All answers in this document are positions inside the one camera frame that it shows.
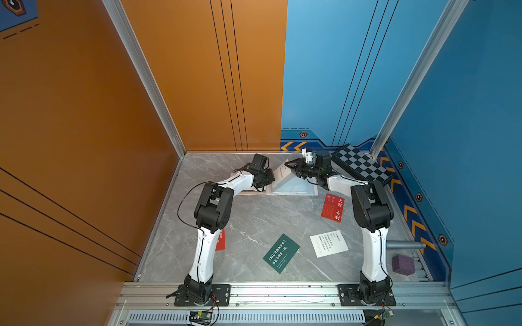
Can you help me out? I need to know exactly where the red card right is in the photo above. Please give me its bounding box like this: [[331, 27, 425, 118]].
[[321, 194, 345, 223]]

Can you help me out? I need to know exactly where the black white checkerboard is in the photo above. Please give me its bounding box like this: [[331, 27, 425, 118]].
[[332, 145, 393, 186]]

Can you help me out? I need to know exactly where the circuit board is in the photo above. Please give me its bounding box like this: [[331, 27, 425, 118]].
[[188, 311, 213, 326], [371, 309, 395, 325]]

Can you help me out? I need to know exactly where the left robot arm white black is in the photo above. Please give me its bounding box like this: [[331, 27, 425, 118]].
[[179, 153, 275, 306]]

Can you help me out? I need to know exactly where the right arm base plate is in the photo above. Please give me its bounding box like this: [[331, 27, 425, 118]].
[[337, 284, 397, 308]]

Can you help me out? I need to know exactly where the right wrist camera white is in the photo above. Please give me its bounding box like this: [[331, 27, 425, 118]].
[[301, 148, 317, 166]]

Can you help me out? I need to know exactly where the left aluminium corner post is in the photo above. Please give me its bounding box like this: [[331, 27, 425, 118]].
[[102, 0, 186, 159]]

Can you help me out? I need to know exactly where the red card left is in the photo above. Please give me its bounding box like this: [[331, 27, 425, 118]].
[[216, 229, 226, 251]]

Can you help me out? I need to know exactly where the aluminium corner post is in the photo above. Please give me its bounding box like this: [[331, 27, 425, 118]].
[[369, 0, 469, 159], [102, 0, 186, 159]]

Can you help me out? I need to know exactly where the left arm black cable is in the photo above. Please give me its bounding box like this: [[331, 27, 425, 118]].
[[177, 181, 209, 229]]

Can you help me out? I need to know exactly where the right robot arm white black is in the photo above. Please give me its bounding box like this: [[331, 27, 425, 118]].
[[284, 149, 394, 305]]

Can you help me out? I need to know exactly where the right circuit board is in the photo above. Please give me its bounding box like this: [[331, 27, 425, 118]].
[[371, 309, 395, 325]]

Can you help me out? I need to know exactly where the red card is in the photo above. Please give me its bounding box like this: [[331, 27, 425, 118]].
[[216, 229, 226, 251], [321, 194, 345, 223]]

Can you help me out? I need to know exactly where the purple box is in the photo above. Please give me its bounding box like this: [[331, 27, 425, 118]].
[[391, 255, 415, 276]]

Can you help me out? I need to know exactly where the aluminium front rail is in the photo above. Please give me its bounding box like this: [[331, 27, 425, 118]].
[[115, 281, 457, 311]]

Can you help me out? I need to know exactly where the right aluminium corner post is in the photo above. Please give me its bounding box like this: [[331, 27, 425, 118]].
[[369, 0, 469, 159]]

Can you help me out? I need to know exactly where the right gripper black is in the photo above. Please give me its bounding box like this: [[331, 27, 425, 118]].
[[285, 158, 322, 179]]

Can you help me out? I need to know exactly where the white card small text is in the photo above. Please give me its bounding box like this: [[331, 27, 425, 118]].
[[310, 230, 349, 258]]

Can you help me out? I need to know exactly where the dark green card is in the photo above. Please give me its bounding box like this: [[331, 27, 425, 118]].
[[262, 234, 300, 274]]

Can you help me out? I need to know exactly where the left circuit board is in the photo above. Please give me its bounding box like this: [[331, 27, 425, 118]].
[[188, 311, 213, 326]]

